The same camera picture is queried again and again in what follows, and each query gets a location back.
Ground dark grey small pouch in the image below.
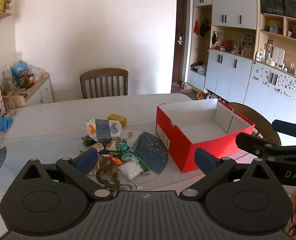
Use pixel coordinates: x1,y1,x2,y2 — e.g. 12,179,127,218
81,135,96,147

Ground blue gloves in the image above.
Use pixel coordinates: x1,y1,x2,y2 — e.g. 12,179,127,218
0,116,14,132

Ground small clear packet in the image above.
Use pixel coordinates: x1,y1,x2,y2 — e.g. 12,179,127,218
118,184,144,192

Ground wooden slat-back chair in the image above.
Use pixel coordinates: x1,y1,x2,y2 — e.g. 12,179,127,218
80,68,129,99

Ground white grey printed pouch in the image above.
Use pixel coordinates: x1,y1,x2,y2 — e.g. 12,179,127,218
86,118,122,142

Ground cardboard toy house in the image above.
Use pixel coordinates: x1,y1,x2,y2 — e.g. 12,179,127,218
241,42,254,58

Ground black hat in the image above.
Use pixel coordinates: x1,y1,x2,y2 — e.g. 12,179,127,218
200,19,211,37

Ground brown patterned fabric band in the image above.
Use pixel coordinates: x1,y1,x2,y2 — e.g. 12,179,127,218
95,164,121,190

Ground yellow small box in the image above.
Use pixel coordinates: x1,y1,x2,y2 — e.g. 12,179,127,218
107,114,127,127

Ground colourful printed toy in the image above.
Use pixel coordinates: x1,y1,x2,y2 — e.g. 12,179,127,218
104,140,129,165

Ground white wooden wall cabinet unit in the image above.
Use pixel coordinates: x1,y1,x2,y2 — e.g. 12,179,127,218
188,0,296,130

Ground red shoe box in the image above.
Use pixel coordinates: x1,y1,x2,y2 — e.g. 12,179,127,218
155,99,256,173

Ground light wooden holder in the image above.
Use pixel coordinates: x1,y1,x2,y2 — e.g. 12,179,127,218
3,94,26,110

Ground black hanging plush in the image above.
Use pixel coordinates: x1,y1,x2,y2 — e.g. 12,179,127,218
211,30,222,48

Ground blue toy globe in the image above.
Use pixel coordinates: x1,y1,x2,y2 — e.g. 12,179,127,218
11,61,29,77

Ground group of glass jars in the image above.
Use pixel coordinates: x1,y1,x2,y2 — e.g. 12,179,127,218
255,44,273,62

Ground white wooden sideboard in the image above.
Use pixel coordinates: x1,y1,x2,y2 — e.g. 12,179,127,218
1,72,54,110

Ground clear plastic bag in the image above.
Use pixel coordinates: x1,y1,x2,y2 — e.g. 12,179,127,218
28,65,44,80

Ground wooden round-back chair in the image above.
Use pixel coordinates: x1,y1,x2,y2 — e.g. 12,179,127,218
228,102,281,147

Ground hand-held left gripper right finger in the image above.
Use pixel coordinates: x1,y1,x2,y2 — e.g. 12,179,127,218
179,147,276,201

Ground brown door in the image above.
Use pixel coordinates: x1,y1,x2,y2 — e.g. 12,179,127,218
173,0,190,81

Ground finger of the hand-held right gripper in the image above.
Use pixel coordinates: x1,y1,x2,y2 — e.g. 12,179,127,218
272,119,296,138
235,132,296,159

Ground white canister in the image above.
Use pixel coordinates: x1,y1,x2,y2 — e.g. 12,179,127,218
272,46,286,65

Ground red patterned rug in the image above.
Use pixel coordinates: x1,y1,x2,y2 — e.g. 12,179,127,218
172,81,195,93

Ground grey plastic bag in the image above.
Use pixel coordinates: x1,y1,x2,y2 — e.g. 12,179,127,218
195,64,208,75

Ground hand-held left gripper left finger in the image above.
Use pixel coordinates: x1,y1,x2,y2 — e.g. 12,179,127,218
20,147,114,202

